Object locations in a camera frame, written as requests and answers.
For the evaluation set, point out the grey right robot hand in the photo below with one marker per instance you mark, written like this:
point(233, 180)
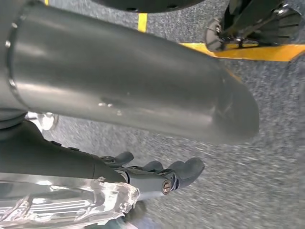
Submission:
point(119, 79)

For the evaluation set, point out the dark round robot plate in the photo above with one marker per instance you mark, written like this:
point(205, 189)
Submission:
point(147, 4)

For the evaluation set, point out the clear plastic wrap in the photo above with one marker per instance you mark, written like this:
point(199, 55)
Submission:
point(59, 202)

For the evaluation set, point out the grey ribbed right arm sleeve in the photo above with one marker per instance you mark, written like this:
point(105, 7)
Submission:
point(2, 79)

